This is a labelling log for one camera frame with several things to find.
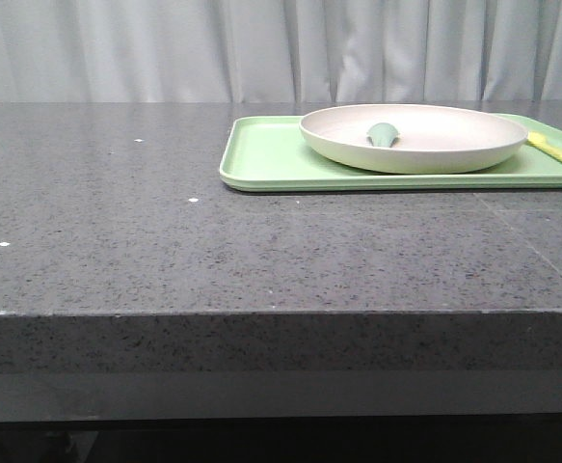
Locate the beige round plate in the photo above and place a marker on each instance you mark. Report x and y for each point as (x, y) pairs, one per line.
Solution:
(432, 139)

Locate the yellow plastic fork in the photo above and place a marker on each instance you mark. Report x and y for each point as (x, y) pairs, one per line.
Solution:
(540, 142)

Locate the light green tray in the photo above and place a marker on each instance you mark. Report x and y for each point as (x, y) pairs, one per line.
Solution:
(268, 154)

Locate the sage green spoon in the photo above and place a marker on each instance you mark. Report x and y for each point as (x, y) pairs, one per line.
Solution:
(382, 135)

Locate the white curtain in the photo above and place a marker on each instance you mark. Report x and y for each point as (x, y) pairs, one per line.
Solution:
(279, 51)

